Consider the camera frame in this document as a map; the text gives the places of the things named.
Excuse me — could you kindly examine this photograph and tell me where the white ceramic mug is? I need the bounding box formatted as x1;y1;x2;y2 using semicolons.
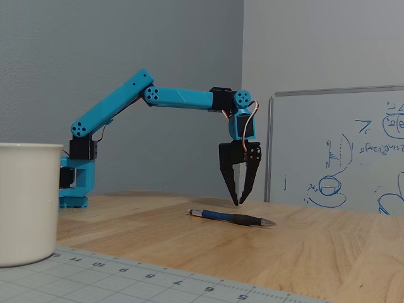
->
0;142;64;268

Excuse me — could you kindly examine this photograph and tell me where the whiteboard with blue drawings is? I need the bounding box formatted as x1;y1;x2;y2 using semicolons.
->
264;84;404;216

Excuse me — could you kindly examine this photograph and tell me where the white wrist servo cable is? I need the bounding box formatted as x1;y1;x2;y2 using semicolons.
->
220;100;260;156

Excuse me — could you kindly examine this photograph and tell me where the grey gridded cutting mat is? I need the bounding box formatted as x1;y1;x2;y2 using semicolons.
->
0;246;331;303

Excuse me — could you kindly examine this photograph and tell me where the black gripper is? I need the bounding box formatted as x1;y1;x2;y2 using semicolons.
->
218;141;263;207

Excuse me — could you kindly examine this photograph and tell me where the grey backdrop board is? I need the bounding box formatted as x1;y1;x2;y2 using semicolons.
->
0;0;244;200

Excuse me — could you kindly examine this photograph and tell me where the blue black pen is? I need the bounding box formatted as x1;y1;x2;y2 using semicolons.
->
188;208;277;228

